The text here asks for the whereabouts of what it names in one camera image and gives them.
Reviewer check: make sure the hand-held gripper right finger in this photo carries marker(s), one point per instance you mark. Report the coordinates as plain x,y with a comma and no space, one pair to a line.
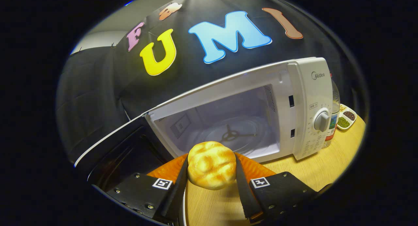
245,196

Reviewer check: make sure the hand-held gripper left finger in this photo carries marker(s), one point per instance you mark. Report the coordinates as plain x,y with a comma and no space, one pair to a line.
176,193

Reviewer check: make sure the golden bread bun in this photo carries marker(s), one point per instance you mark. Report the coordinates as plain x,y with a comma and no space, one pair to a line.
212,165

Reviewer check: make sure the white microwave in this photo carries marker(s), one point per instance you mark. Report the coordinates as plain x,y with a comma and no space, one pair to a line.
303,88

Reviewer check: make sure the clear plastic water bottle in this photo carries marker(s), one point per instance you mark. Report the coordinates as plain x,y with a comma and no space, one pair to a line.
333,118

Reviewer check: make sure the white divided bean dish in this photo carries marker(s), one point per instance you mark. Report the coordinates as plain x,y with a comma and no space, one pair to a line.
346,118

